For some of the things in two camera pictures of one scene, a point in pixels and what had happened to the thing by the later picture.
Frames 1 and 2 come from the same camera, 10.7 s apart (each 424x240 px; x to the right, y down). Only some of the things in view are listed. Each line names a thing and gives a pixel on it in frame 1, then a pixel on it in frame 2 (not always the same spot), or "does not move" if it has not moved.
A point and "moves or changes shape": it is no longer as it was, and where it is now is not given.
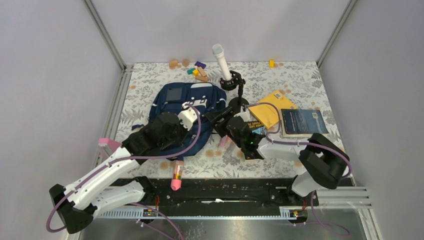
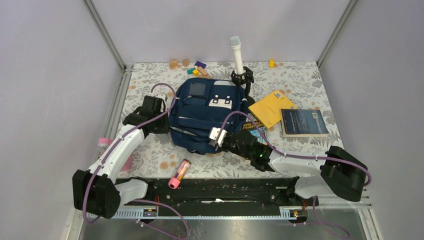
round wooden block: [185, 62] does not move
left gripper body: [177, 138] to [161, 125]
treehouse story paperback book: [257, 127] does not move
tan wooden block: [172, 64] does not move
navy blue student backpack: [170, 97] moves or changes shape
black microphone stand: [236, 103] to [246, 78]
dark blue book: [299, 123] does not move
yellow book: [267, 114] does not move
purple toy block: [200, 64] does not move
